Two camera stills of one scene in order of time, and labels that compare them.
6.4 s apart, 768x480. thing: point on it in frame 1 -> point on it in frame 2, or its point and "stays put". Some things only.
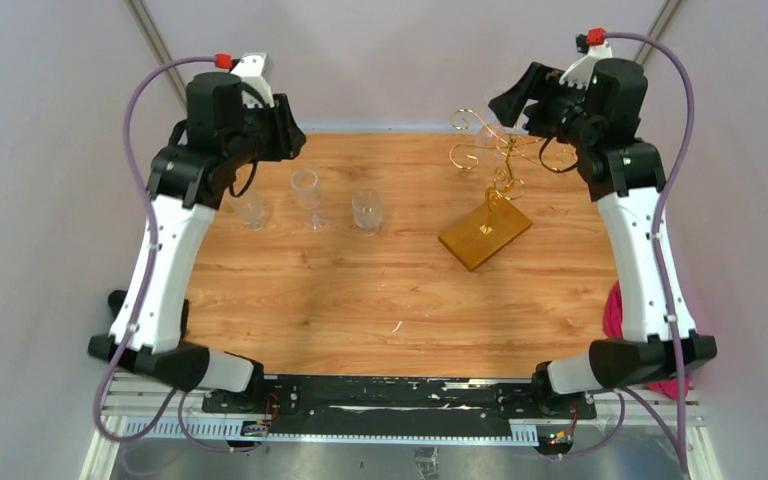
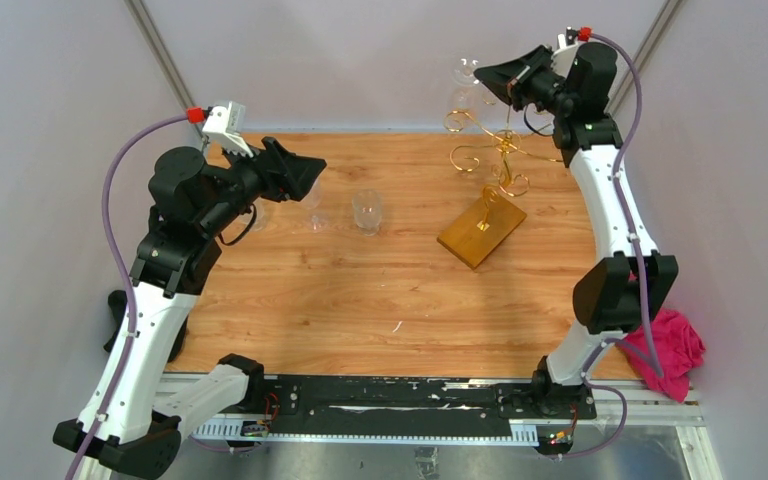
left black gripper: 290,136 -> 285,175
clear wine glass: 367,205 stays put
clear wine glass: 308,188 stays put
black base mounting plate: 400,404 stays put
